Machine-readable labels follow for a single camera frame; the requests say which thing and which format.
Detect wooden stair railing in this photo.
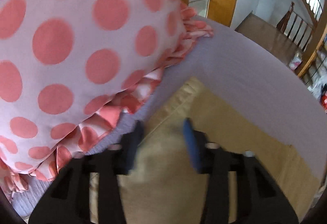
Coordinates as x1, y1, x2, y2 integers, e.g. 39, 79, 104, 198
275, 0, 327, 79

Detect lavender bed sheet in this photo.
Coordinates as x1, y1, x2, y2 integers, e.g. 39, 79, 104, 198
10, 15, 327, 219

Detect pink polka dot pillow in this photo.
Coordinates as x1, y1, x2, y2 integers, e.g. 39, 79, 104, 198
1, 0, 213, 197

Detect khaki beige pants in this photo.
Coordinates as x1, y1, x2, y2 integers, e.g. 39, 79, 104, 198
87, 76, 321, 224

